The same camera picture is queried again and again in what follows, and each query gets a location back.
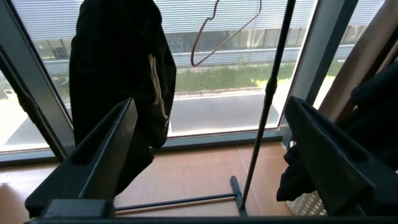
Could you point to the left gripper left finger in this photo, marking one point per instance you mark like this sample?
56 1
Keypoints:
93 174

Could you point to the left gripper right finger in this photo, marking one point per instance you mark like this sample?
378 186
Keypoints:
348 180

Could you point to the black clothes rack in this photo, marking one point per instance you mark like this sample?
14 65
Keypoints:
269 90

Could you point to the pink clothes hanger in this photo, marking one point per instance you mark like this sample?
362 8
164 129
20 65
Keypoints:
230 38

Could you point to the beige curtain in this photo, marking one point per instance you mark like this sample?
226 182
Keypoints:
367 46

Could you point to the black shorts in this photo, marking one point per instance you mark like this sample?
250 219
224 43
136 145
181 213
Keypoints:
118 62

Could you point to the black garment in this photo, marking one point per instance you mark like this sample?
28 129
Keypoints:
379 109

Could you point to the white laundry basket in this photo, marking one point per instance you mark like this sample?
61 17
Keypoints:
308 205

